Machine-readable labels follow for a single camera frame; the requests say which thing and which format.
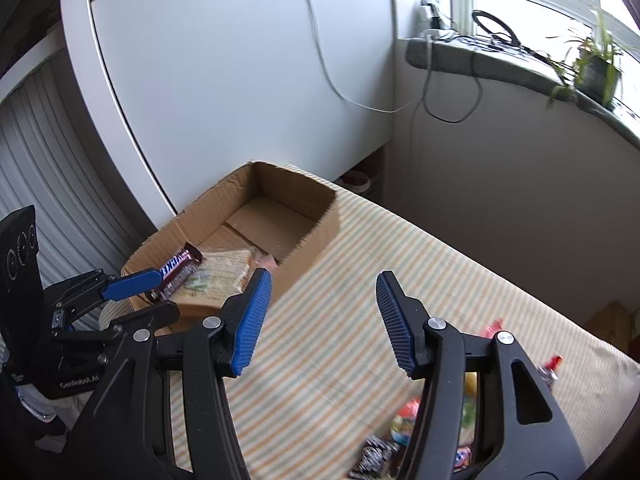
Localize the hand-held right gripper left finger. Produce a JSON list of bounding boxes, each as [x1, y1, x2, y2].
[[65, 268, 273, 480]]

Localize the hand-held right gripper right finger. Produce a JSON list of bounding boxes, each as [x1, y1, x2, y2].
[[376, 271, 586, 480]]

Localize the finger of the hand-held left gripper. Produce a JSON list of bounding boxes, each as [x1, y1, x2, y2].
[[65, 302, 181, 346], [47, 267, 163, 311]]

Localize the clear bag of round candies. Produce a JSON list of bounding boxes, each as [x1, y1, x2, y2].
[[387, 372, 481, 448]]

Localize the red candy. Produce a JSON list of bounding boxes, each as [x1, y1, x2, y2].
[[537, 354, 565, 386], [480, 317, 506, 341]]

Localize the cardboard box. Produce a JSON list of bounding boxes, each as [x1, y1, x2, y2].
[[120, 161, 341, 333]]

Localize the black white patterned packet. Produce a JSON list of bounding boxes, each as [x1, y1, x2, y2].
[[347, 435, 401, 480]]

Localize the clear wrapped sandwich pack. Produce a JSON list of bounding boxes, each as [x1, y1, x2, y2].
[[172, 249, 256, 311]]

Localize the striped cloth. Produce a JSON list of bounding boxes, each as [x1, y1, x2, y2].
[[165, 162, 636, 480]]

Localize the grey ribbed shutter door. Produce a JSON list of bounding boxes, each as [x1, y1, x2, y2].
[[0, 57, 161, 311]]

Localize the red white bowl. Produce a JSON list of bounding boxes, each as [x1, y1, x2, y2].
[[334, 170, 381, 193]]

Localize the brown floor box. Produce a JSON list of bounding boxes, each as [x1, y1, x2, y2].
[[582, 300, 636, 356]]

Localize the white cabinet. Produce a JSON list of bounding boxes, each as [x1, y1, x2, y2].
[[60, 0, 396, 228]]

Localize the white power adapters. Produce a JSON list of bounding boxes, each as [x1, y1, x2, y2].
[[417, 0, 453, 41]]

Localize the potted green plant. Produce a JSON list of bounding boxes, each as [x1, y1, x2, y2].
[[545, 7, 640, 111]]

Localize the thin grey cable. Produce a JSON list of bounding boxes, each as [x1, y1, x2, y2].
[[406, 40, 436, 171]]

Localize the black cable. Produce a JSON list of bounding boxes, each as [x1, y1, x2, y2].
[[422, 40, 483, 124]]

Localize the white cable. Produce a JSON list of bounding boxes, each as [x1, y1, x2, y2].
[[302, 0, 433, 116]]

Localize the black ring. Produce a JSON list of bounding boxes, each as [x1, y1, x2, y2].
[[471, 9, 523, 51]]

